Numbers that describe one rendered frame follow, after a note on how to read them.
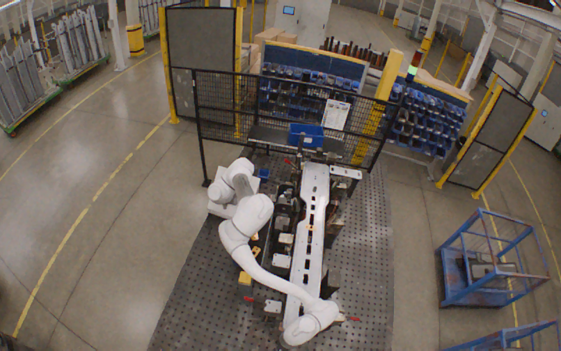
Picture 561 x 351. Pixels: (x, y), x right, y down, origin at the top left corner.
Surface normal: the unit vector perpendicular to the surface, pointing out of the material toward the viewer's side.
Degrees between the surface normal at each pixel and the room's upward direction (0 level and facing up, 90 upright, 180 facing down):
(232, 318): 0
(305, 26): 90
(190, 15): 89
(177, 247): 0
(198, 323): 0
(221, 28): 90
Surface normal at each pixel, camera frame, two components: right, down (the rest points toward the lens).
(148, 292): 0.11, -0.69
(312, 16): -0.22, 0.68
